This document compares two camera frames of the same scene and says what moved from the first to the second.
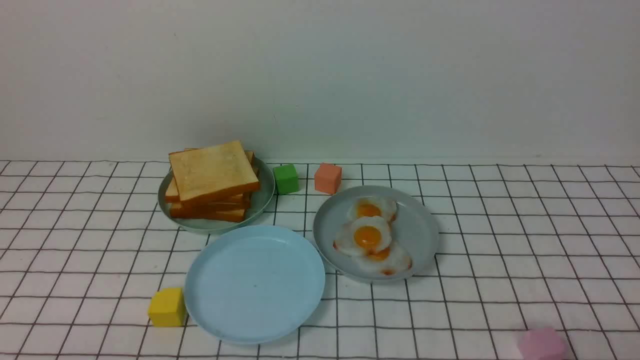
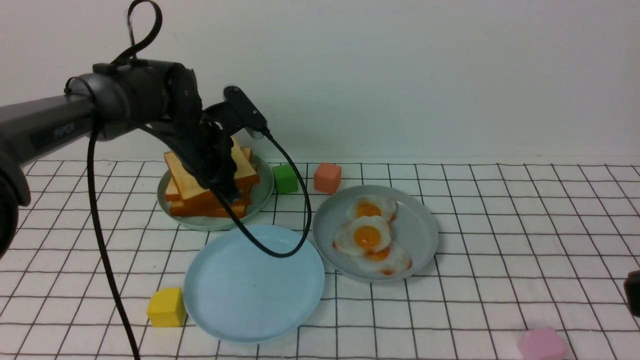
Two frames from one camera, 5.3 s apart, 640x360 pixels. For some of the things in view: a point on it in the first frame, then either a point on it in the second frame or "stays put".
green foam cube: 287,179 stays put
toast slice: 172,195 to 191,188
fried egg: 366,235 stays put
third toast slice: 235,204 stays put
